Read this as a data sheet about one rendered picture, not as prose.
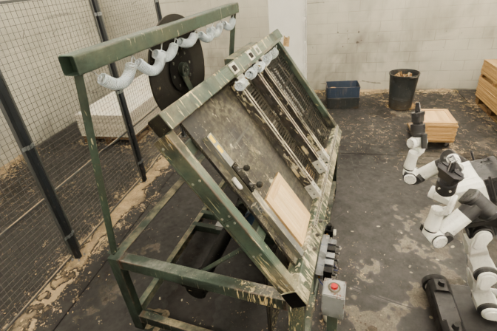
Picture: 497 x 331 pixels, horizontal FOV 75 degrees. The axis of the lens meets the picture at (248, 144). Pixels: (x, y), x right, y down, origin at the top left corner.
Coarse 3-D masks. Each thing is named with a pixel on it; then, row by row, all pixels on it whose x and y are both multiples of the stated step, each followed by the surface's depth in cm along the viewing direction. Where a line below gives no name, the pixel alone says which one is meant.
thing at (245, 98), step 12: (240, 96) 228; (252, 108) 230; (264, 120) 232; (264, 132) 236; (276, 132) 237; (276, 144) 238; (288, 156) 239; (300, 168) 241; (300, 180) 246; (312, 180) 248; (312, 192) 248
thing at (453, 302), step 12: (432, 288) 252; (444, 288) 249; (456, 288) 253; (468, 288) 252; (432, 300) 248; (444, 300) 243; (456, 300) 244; (468, 300) 243; (432, 312) 247; (444, 312) 235; (456, 312) 234; (468, 312) 235; (444, 324) 226; (456, 324) 220; (468, 324) 228; (480, 324) 227; (492, 324) 226
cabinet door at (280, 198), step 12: (276, 180) 218; (276, 192) 212; (288, 192) 224; (276, 204) 206; (288, 204) 218; (300, 204) 230; (288, 216) 212; (300, 216) 223; (288, 228) 206; (300, 228) 216; (300, 240) 210
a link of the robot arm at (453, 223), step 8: (456, 208) 174; (448, 216) 174; (456, 216) 170; (464, 216) 168; (448, 224) 172; (456, 224) 170; (464, 224) 169; (448, 232) 171; (456, 232) 171; (432, 240) 172; (440, 240) 170; (448, 240) 172
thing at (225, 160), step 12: (216, 144) 182; (216, 156) 184; (228, 156) 186; (228, 168) 185; (240, 180) 186; (264, 204) 193; (264, 216) 194; (276, 216) 196; (276, 228) 195; (288, 240) 197; (300, 252) 200
